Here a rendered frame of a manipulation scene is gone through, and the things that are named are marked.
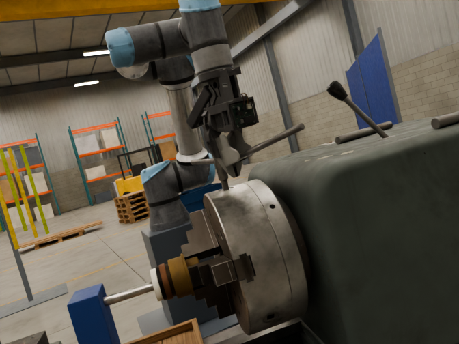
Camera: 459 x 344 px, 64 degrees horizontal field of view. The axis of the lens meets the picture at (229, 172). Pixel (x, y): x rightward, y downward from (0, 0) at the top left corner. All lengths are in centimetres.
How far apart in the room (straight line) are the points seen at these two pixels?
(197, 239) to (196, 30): 44
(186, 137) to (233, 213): 60
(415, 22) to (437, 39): 86
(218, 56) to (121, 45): 20
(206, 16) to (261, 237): 41
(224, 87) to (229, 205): 23
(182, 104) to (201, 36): 54
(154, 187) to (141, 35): 65
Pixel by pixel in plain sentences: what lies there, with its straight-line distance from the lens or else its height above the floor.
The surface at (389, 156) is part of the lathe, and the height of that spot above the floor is 124.
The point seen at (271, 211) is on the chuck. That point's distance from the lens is 72.
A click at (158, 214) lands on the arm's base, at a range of 133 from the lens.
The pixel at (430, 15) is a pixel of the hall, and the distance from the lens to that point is 1243.
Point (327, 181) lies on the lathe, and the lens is 65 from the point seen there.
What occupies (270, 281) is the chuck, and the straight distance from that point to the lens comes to 71.
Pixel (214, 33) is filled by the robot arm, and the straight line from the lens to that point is 72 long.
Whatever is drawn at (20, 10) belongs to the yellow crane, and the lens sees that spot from 1163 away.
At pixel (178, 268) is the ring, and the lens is 80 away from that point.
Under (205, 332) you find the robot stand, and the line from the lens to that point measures 134.
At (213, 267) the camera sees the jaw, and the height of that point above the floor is 112.
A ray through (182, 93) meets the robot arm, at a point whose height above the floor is 153.
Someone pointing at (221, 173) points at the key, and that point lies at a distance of 78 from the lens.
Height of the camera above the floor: 133
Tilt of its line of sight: 4 degrees down
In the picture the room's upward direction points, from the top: 15 degrees counter-clockwise
